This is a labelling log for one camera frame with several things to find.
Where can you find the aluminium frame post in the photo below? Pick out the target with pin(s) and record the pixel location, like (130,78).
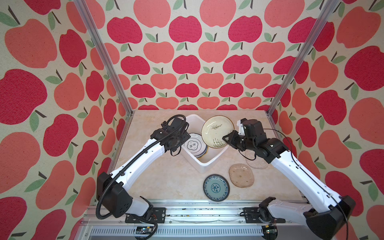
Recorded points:
(103,53)
(321,21)

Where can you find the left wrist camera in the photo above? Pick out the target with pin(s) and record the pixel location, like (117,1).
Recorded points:
(175,123)

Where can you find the clear glass plate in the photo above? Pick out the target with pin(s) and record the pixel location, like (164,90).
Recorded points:
(254,161)

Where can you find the teal patterned plate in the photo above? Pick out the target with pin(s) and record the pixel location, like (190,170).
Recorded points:
(216,188)

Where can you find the beige plate brown rim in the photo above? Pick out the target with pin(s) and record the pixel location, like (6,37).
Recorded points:
(214,129)

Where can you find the left aluminium frame post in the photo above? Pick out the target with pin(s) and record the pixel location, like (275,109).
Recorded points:
(103,53)

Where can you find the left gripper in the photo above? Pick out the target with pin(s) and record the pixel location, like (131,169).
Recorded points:
(186,136)

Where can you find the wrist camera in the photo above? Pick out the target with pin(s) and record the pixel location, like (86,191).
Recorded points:
(251,129)
(175,123)

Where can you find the right aluminium frame post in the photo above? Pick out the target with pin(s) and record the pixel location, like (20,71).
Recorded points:
(321,21)

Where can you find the white plastic bin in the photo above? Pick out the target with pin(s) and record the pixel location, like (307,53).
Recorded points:
(210,158)

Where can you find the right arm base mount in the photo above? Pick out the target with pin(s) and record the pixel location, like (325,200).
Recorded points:
(260,216)

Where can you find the white plate black flower outline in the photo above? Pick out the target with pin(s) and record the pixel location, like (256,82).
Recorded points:
(195,145)

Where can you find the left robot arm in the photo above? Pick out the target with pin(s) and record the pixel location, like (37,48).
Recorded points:
(113,189)

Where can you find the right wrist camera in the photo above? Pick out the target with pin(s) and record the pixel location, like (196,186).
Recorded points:
(251,129)

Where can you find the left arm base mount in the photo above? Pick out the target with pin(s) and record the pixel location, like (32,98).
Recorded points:
(154,215)

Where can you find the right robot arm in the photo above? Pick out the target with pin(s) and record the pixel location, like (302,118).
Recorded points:
(325,214)

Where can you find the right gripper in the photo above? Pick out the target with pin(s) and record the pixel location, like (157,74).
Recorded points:
(231,140)

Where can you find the brown translucent glass plate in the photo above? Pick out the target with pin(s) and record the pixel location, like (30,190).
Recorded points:
(241,175)

